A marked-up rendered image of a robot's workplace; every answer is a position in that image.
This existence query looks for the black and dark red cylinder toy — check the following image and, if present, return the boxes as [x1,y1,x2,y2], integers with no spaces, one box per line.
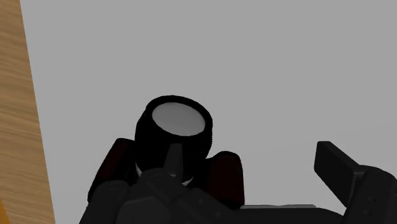
[87,94,246,211]

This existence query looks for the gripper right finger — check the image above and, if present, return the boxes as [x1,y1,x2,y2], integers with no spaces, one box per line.
[314,141,397,224]

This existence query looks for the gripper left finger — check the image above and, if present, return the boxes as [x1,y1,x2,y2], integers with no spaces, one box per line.
[79,143,249,224]

